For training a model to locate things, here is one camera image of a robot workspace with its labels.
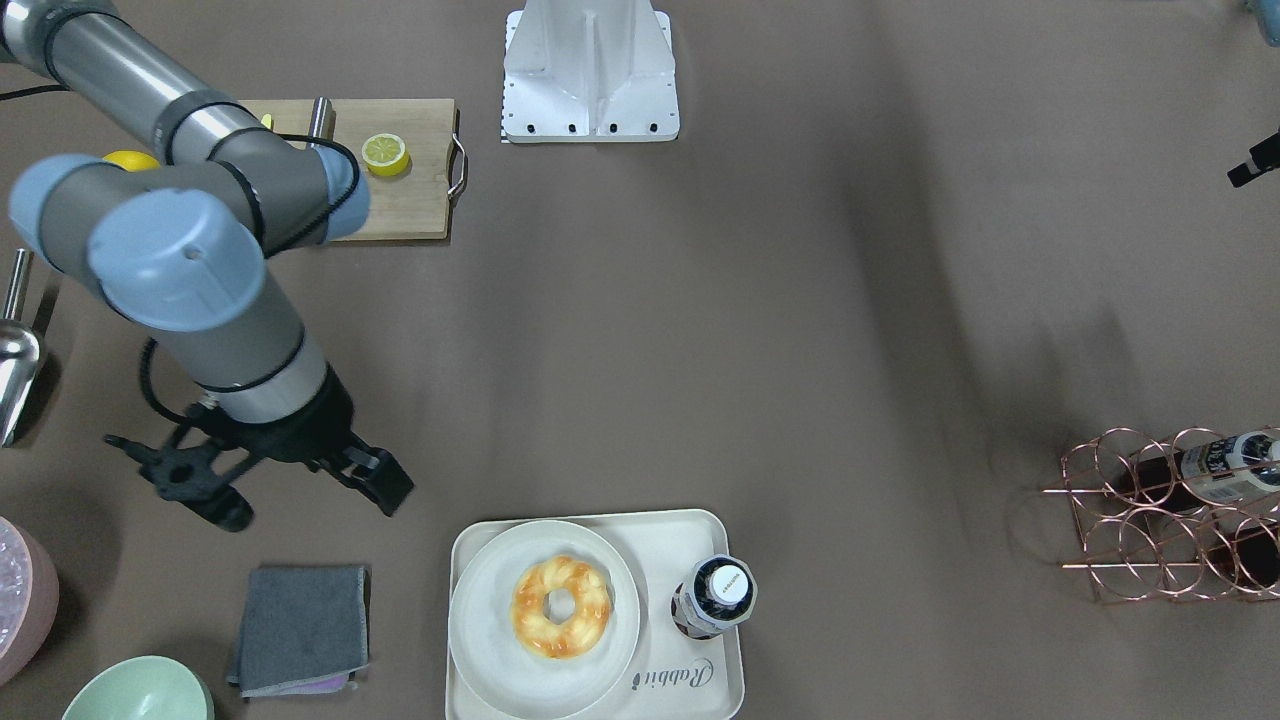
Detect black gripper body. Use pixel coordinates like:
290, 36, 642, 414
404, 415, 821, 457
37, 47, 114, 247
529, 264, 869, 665
215, 365, 357, 464

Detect cream round plate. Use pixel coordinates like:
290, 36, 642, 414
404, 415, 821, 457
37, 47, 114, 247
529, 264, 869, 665
449, 520, 640, 719

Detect glazed donut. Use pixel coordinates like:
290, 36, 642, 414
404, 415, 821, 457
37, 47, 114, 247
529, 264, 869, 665
509, 555, 613, 660

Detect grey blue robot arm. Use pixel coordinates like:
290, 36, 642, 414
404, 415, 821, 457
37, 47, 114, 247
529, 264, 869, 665
3, 1, 413, 532

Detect cream rectangular tray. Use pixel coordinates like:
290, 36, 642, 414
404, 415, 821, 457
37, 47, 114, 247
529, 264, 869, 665
445, 509, 745, 719

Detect grey folded cloth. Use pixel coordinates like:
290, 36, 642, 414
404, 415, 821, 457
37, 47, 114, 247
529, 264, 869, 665
225, 565, 371, 700

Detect half lemon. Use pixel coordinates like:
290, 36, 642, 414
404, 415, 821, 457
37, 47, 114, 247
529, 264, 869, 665
360, 133, 411, 178

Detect metal scoop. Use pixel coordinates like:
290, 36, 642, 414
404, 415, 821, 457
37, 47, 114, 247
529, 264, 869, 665
1, 247, 44, 448

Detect green bowl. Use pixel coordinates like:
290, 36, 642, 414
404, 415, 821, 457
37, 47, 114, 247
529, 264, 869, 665
61, 655, 215, 719

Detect pink bowl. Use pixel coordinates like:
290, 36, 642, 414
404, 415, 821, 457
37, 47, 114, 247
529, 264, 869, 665
1, 518, 60, 685

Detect steel cylinder black tip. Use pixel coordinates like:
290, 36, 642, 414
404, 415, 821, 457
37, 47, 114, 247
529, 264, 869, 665
305, 96, 337, 149

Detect dark bottle white cap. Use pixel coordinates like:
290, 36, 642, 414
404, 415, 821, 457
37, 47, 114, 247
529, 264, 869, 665
669, 553, 758, 641

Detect wine bottle in rack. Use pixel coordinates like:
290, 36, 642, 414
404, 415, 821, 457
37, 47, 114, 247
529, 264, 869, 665
1124, 429, 1279, 512

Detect black object edge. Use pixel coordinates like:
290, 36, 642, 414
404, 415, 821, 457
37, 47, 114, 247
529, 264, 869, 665
1228, 131, 1280, 188

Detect teal object top corner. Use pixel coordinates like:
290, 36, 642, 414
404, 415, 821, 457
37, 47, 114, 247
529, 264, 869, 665
1245, 0, 1280, 47

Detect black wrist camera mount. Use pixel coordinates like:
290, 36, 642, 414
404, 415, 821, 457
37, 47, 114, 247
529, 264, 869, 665
102, 404, 262, 533

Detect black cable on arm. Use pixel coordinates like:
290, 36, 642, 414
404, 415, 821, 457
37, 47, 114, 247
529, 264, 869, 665
138, 100, 364, 427

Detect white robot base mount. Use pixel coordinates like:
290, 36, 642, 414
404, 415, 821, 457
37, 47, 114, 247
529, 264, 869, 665
500, 1, 681, 143

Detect copper wire wine rack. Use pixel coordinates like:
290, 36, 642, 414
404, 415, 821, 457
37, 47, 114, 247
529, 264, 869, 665
1044, 425, 1277, 605

